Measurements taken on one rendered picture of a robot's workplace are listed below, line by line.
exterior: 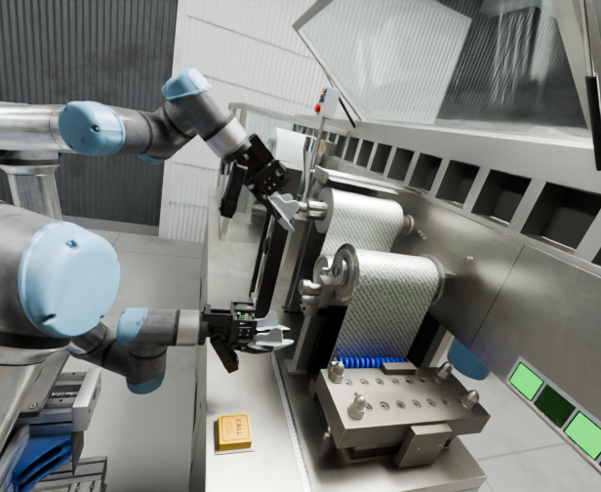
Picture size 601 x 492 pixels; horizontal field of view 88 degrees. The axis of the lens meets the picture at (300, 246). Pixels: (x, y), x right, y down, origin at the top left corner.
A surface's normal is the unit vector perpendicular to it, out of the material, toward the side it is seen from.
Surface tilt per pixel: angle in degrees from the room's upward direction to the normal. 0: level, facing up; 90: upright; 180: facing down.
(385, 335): 90
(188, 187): 90
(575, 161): 90
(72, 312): 81
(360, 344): 90
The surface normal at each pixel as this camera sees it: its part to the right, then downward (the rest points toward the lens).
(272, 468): 0.24, -0.91
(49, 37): 0.28, 0.41
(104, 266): 0.97, 0.20
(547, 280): -0.94, -0.12
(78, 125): -0.29, 0.28
